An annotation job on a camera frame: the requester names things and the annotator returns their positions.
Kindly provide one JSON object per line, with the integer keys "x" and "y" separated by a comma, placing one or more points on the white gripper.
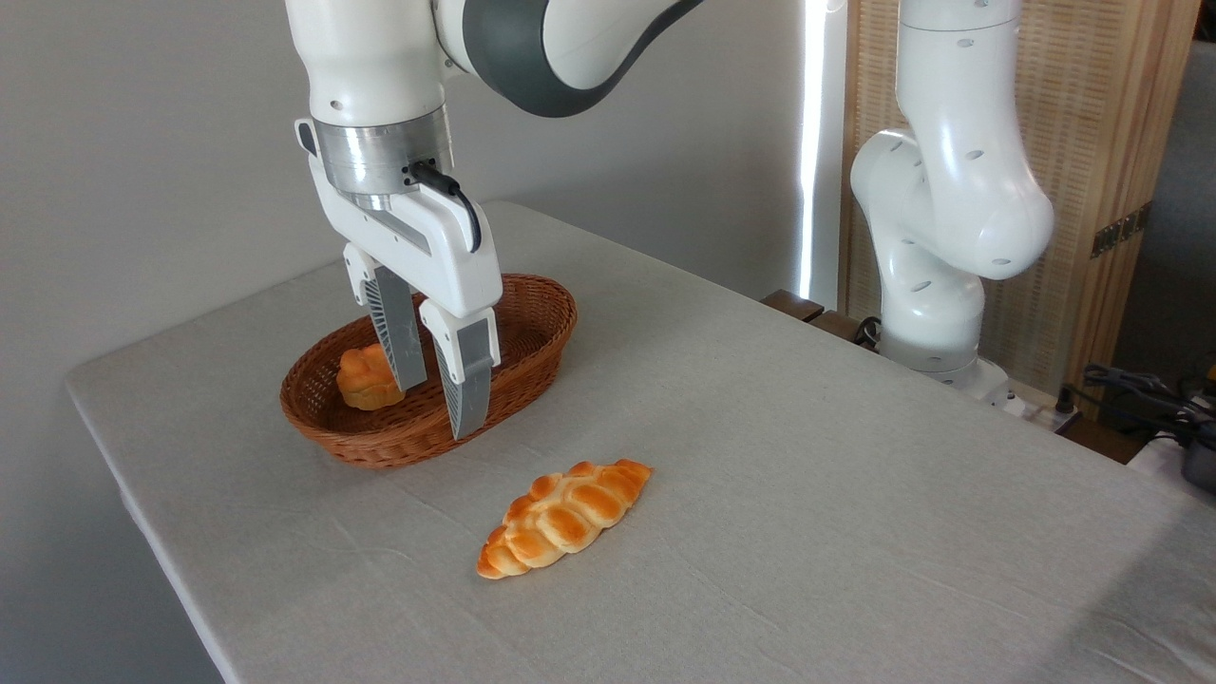
{"x": 446, "y": 256}

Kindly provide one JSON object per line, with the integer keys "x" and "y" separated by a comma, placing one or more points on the small round bread roll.
{"x": 359, "y": 380}

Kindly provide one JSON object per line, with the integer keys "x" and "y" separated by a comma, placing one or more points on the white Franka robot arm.
{"x": 950, "y": 190}

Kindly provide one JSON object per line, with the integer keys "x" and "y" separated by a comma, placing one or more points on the brown wicker basket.
{"x": 532, "y": 313}

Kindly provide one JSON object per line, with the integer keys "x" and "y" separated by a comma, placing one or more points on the long braided bread loaf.
{"x": 560, "y": 518}

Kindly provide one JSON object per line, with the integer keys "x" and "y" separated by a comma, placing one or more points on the dark brown wooden block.
{"x": 793, "y": 305}

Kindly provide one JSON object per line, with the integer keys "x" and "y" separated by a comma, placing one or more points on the grey tablecloth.
{"x": 807, "y": 475}

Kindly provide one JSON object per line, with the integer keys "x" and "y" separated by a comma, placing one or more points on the white power strip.
{"x": 1040, "y": 413}

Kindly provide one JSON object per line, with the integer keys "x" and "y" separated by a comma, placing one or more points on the black metal screen hinge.
{"x": 1121, "y": 230}

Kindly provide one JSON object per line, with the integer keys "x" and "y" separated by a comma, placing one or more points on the wooden slatted screen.
{"x": 1083, "y": 95}

